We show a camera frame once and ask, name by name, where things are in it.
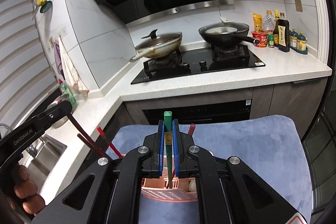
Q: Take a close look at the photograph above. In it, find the green chopstick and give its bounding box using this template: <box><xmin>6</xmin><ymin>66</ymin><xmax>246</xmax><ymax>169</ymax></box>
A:
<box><xmin>164</xmin><ymin>111</ymin><xmax>173</xmax><ymax>189</ymax></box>

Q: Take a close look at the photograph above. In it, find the bright red chopstick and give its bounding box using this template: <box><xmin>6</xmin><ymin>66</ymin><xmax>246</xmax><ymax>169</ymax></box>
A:
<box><xmin>96</xmin><ymin>127</ymin><xmax>123</xmax><ymax>158</ymax></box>

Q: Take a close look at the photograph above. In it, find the white ceramic spoon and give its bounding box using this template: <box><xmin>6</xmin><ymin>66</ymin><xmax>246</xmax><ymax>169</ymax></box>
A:
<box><xmin>188</xmin><ymin>178</ymin><xmax>197</xmax><ymax>192</ymax></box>

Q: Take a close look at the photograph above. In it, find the dark maroon chopstick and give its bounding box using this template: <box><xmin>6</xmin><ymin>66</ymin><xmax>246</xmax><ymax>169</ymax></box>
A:
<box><xmin>77</xmin><ymin>134</ymin><xmax>105</xmax><ymax>158</ymax></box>

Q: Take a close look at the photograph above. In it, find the person's left hand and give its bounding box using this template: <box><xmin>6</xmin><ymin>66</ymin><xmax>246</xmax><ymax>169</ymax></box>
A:
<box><xmin>14</xmin><ymin>165</ymin><xmax>46</xmax><ymax>215</ymax></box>

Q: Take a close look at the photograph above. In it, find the chrome sink faucet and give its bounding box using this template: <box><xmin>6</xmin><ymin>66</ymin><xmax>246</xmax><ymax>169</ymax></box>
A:
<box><xmin>1</xmin><ymin>122</ymin><xmax>42</xmax><ymax>160</ymax></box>

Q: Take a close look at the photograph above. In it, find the pink perforated utensil holder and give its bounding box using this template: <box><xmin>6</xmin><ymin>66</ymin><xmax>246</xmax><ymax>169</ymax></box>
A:
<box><xmin>115</xmin><ymin>155</ymin><xmax>199</xmax><ymax>203</ymax></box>

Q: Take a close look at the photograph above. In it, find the built-in oven front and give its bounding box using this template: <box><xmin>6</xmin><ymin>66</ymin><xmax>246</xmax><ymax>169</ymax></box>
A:
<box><xmin>143</xmin><ymin>99</ymin><xmax>252</xmax><ymax>125</ymax></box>

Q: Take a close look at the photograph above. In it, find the stainless steel sink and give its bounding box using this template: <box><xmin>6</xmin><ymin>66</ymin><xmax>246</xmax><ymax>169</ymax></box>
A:
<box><xmin>25</xmin><ymin>134</ymin><xmax>67</xmax><ymax>177</ymax></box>

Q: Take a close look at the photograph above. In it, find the black gas stove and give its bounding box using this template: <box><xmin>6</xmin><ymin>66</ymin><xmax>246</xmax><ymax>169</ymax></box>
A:
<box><xmin>132</xmin><ymin>44</ymin><xmax>265</xmax><ymax>84</ymax></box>

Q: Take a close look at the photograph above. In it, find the steel mixing bowl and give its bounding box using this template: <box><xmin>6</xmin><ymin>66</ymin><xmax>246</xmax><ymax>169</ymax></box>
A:
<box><xmin>46</xmin><ymin>94</ymin><xmax>73</xmax><ymax>128</ymax></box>

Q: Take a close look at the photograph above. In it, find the green dish soap bottle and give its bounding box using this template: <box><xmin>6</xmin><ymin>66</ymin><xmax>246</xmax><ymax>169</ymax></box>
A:
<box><xmin>58</xmin><ymin>79</ymin><xmax>76</xmax><ymax>106</ymax></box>

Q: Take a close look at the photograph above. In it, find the steel wok with lid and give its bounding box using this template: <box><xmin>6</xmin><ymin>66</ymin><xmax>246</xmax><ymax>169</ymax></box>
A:
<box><xmin>129</xmin><ymin>29</ymin><xmax>183</xmax><ymax>63</ymax></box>

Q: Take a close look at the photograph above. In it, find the white hanging towel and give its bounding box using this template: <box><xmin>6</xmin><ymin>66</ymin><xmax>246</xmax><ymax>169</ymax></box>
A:
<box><xmin>58</xmin><ymin>37</ymin><xmax>89</xmax><ymax>97</ymax></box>

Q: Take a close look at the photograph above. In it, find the blue-grey plush table mat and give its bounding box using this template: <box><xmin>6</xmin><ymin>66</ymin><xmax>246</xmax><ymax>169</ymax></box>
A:
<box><xmin>112</xmin><ymin>115</ymin><xmax>313</xmax><ymax>223</ymax></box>

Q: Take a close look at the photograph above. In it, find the purple hanging cloth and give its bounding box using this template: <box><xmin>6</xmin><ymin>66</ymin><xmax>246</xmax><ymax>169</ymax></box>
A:
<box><xmin>54</xmin><ymin>40</ymin><xmax>64</xmax><ymax>77</ymax></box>

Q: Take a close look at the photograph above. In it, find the black frying pan with lid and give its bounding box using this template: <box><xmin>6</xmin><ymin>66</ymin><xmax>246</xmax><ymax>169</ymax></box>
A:
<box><xmin>198</xmin><ymin>20</ymin><xmax>260</xmax><ymax>49</ymax></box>

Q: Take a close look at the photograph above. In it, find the red instant noodle cup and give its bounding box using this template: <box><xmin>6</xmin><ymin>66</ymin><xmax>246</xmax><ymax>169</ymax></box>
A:
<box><xmin>251</xmin><ymin>31</ymin><xmax>268</xmax><ymax>48</ymax></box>

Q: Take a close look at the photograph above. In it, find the small green spice jar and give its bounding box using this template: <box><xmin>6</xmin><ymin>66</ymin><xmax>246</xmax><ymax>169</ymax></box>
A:
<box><xmin>268</xmin><ymin>34</ymin><xmax>274</xmax><ymax>48</ymax></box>

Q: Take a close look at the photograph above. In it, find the yellow seasoning packet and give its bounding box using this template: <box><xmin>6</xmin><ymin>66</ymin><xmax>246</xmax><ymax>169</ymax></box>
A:
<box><xmin>253</xmin><ymin>13</ymin><xmax>263</xmax><ymax>32</ymax></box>

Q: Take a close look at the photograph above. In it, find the clear oil bottle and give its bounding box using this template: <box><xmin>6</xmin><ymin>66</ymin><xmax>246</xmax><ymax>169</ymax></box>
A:
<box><xmin>262</xmin><ymin>10</ymin><xmax>276</xmax><ymax>33</ymax></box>

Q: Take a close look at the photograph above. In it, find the amber sauce bottle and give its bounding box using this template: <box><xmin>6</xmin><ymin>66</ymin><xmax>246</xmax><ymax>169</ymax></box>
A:
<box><xmin>273</xmin><ymin>10</ymin><xmax>280</xmax><ymax>47</ymax></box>

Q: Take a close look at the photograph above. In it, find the dark soy sauce bottle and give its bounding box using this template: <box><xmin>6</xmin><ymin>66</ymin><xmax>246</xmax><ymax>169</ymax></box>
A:
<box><xmin>277</xmin><ymin>12</ymin><xmax>290</xmax><ymax>52</ymax></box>

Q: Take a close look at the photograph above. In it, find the green condiment jar rack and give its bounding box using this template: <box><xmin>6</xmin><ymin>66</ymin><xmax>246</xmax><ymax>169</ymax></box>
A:
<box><xmin>289</xmin><ymin>29</ymin><xmax>308</xmax><ymax>55</ymax></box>

